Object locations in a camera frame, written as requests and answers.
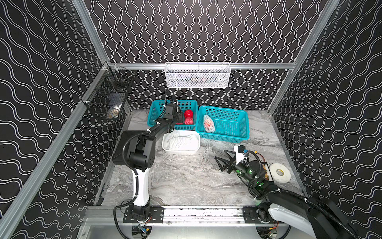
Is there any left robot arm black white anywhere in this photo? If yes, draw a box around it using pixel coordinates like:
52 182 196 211
113 93 184 239

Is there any left teal plastic basket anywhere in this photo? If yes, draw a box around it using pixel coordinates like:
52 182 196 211
147 100 199 130

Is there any teal plastic basket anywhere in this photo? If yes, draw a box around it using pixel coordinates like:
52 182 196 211
195 106 250 143
147 100 199 130

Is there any black plastic tool case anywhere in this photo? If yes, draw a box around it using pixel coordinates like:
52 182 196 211
112 130 148 165

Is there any white wire wall basket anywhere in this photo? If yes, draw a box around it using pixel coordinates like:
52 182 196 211
164 62 231 88

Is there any white plastic tray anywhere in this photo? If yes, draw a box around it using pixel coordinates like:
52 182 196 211
162 130 201 155

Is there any object in black basket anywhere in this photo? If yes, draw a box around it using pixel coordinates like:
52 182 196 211
106 103 122 120

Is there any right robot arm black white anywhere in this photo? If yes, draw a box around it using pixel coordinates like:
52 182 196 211
214 146 358 239

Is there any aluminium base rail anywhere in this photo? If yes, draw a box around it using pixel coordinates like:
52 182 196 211
86 205 323 226

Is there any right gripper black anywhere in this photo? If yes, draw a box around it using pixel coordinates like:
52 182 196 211
215 149 254 186

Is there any black wire wall basket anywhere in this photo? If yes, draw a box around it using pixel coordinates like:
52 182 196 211
81 62 137 121

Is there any right teal plastic basket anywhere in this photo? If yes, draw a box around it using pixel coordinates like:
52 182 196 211
195 106 250 143

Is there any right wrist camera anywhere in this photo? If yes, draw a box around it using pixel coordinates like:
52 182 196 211
234 144 249 165

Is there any white tape roll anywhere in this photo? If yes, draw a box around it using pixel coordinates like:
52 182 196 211
269 163 291 184

